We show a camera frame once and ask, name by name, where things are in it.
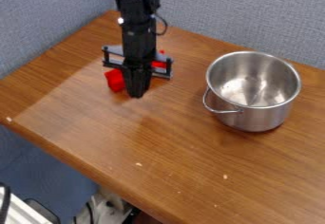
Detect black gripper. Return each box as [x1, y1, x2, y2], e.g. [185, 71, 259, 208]
[101, 22, 172, 98]

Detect red rectangular block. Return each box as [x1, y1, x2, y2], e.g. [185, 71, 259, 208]
[102, 52, 172, 92]

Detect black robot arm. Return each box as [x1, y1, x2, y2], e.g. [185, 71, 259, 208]
[101, 0, 173, 98]

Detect stainless steel pot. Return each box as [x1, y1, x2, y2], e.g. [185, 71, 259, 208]
[201, 51, 302, 132]

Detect white ribbed panel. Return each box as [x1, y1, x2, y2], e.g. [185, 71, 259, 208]
[0, 187, 53, 224]

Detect white cables under table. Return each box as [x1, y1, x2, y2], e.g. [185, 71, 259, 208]
[70, 188, 137, 224]

